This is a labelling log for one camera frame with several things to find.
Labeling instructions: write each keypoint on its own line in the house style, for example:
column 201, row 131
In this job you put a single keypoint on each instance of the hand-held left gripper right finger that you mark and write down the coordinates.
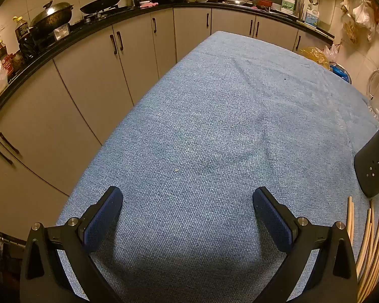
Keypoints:
column 273, row 219

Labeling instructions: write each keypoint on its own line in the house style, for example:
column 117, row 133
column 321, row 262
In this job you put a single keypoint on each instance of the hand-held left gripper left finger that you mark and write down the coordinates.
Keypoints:
column 102, row 224

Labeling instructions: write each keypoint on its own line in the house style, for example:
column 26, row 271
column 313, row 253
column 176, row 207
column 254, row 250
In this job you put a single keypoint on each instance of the pile of wooden chopsticks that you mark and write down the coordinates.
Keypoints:
column 350, row 217

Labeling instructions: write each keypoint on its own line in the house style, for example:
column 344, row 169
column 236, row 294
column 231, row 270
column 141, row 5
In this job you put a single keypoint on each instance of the black perforated chopstick holder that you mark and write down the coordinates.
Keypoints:
column 374, row 157

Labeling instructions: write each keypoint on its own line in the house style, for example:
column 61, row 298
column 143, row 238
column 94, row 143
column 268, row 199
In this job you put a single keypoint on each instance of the blue tablecloth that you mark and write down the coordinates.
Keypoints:
column 208, row 116

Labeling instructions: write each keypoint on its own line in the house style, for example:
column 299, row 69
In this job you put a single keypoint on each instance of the beige kitchen base cabinets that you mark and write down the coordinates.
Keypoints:
column 88, row 79

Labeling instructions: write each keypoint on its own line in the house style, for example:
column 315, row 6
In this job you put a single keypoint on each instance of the blue plastic bag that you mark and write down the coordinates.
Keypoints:
column 340, row 72

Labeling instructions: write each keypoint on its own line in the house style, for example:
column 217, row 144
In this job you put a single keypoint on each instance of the yellow plastic bag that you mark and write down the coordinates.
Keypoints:
column 314, row 56

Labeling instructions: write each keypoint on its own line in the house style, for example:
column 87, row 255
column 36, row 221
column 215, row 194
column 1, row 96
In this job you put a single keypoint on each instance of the clear plastic bag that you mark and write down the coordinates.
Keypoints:
column 331, row 52

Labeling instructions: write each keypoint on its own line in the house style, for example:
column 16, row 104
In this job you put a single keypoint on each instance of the small white box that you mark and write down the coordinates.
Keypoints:
column 61, row 32

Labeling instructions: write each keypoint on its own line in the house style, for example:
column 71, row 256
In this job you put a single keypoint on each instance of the soy sauce bottle red cap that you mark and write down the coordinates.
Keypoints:
column 0, row 49

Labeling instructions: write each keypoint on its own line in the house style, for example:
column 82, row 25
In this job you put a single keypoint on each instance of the dark oil bottle yellow cap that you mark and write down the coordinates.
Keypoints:
column 22, row 34

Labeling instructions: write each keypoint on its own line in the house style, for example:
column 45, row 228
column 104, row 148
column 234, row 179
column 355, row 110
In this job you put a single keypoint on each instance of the white bottle blue label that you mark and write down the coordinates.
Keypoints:
column 312, row 17

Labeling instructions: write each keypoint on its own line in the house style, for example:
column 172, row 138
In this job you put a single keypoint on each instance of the black gas stove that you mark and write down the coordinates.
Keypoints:
column 98, row 15

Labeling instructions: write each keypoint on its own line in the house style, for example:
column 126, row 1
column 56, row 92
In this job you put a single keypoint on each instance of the steel wok with lid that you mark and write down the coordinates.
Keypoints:
column 52, row 17

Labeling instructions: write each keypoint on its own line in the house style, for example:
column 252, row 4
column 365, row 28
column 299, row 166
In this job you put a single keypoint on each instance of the white jug green label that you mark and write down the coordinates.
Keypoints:
column 288, row 4

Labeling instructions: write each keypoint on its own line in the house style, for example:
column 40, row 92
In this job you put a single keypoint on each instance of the pink cleaning cloth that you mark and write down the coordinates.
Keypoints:
column 148, row 4

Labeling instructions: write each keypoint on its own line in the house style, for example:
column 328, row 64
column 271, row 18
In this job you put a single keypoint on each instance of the hanging clear plastic bags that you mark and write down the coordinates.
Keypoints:
column 361, row 9

